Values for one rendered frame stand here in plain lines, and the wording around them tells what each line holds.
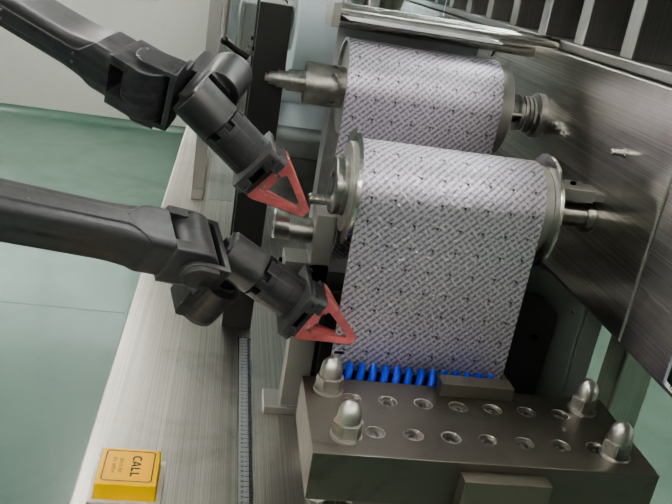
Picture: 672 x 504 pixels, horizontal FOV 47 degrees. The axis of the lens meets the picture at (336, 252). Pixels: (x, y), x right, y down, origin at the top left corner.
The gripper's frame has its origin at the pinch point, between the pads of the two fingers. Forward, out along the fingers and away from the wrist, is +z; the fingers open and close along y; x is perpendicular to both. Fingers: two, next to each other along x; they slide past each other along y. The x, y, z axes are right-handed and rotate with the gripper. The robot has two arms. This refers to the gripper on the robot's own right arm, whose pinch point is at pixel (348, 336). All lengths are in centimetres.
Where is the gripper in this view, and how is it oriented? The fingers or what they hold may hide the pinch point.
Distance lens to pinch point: 100.3
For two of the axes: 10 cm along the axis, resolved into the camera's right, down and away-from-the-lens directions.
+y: 1.1, 3.6, -9.3
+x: 6.3, -7.5, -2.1
